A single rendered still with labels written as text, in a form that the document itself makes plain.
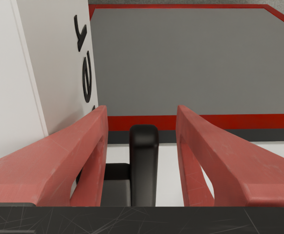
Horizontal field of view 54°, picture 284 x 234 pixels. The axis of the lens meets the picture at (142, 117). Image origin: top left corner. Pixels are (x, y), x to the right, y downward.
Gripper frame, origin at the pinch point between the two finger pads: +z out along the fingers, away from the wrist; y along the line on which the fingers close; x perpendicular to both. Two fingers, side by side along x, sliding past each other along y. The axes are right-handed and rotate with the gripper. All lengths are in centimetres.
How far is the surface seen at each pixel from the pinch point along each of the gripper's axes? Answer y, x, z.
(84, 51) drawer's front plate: 3.1, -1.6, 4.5
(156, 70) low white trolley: -2.5, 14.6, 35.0
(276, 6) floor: -46, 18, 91
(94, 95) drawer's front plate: 3.2, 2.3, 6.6
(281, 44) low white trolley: -30, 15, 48
